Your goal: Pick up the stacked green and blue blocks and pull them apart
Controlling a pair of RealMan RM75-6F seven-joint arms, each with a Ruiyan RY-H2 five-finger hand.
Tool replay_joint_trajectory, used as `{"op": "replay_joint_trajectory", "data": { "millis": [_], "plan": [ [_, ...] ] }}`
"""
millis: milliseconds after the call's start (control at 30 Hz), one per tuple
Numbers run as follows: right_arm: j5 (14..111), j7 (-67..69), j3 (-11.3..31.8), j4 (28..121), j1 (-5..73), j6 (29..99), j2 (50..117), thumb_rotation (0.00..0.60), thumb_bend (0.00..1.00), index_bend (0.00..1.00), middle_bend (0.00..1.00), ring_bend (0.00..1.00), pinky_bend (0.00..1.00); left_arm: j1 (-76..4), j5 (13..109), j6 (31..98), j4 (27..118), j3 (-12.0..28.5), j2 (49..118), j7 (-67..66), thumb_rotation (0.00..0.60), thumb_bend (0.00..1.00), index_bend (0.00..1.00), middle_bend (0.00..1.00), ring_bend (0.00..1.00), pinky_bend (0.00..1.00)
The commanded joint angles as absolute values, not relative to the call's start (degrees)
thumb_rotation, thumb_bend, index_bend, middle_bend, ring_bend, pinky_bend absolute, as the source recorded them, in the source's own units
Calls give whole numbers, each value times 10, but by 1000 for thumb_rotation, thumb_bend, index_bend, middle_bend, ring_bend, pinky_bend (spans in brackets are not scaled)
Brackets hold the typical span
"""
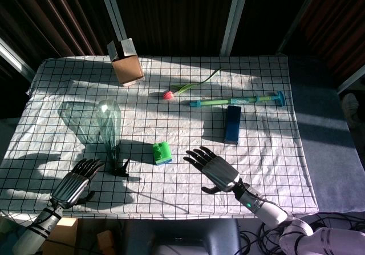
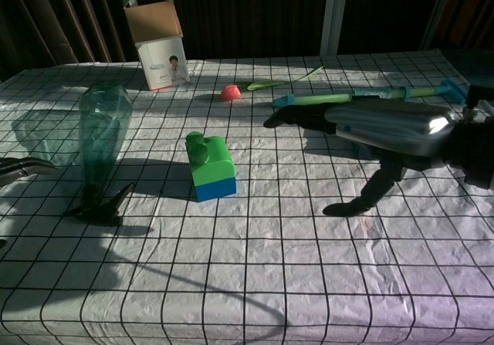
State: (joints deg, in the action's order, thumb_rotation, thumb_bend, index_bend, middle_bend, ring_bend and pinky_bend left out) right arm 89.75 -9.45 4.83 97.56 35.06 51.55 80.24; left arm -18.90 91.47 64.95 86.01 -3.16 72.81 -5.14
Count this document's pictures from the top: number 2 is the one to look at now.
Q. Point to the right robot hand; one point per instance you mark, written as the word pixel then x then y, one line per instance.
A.
pixel 390 125

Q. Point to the clear glass cup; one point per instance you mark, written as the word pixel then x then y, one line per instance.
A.
pixel 102 129

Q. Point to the grey window frame post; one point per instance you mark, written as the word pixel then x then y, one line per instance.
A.
pixel 438 13
pixel 335 13

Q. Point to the reddish brown curtain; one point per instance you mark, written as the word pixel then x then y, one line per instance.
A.
pixel 474 9

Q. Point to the green toy block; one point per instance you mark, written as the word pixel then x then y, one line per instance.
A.
pixel 216 159

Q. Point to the white black-grid tablecloth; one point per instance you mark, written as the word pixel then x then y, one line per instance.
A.
pixel 270 275

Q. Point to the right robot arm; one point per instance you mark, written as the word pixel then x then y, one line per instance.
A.
pixel 476 144

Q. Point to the blue green toy pump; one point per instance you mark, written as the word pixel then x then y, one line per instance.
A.
pixel 320 98

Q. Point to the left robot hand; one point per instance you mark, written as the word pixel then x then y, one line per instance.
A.
pixel 27 167

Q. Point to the open cardboard box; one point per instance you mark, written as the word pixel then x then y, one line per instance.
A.
pixel 154 28

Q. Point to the dark blue cylindrical object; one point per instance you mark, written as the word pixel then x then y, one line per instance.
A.
pixel 218 191

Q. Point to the pink artificial tulip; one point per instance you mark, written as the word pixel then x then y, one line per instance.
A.
pixel 231 92

